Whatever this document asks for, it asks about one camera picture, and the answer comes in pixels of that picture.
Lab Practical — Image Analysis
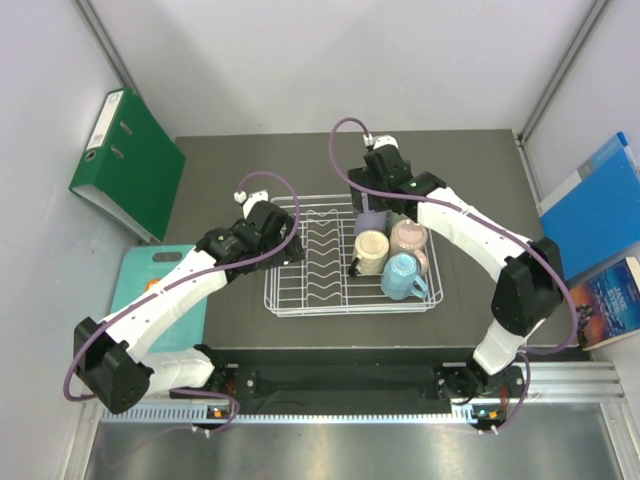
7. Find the purple cup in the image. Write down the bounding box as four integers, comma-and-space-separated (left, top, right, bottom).
354, 210, 388, 236

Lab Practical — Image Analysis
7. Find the white wire dish rack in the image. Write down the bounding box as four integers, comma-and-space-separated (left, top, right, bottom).
263, 192, 445, 319

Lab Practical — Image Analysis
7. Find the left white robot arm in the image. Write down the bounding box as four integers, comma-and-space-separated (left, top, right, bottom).
68, 200, 305, 414

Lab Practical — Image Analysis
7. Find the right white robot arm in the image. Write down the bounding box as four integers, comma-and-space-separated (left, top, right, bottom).
347, 144, 563, 396

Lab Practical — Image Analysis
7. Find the green cup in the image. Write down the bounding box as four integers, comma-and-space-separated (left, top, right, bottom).
387, 212, 414, 232

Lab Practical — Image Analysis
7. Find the pink mug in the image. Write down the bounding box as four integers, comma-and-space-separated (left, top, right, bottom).
389, 219, 429, 275

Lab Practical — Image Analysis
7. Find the blue mug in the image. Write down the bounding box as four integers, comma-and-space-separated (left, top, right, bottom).
380, 252, 429, 301

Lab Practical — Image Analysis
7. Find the teal cutting board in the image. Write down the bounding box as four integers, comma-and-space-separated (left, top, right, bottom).
111, 245, 207, 353

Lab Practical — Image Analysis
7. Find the blue folder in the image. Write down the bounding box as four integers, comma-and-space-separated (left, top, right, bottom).
538, 131, 639, 280

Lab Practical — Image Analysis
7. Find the Jane Eyre book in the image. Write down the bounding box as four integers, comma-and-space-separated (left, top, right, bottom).
570, 257, 639, 351

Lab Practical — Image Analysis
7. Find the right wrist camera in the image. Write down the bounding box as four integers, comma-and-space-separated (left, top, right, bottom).
363, 133, 399, 151

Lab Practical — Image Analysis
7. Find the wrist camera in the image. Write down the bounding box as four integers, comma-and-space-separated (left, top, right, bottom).
363, 133, 399, 151
233, 189, 269, 219

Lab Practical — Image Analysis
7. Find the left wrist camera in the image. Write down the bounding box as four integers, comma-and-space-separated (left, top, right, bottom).
233, 189, 269, 219

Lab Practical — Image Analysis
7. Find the cream mug black handle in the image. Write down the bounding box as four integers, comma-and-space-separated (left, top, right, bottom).
348, 230, 390, 277

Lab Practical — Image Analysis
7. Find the green ring binder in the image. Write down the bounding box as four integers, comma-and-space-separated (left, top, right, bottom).
69, 88, 186, 243

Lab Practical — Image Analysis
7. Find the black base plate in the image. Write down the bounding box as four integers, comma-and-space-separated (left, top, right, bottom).
169, 344, 531, 414

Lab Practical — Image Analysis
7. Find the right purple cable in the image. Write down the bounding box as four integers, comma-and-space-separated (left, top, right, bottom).
327, 117, 579, 435

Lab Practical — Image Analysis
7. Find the aluminium rail frame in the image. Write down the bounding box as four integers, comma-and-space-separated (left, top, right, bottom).
61, 348, 639, 479

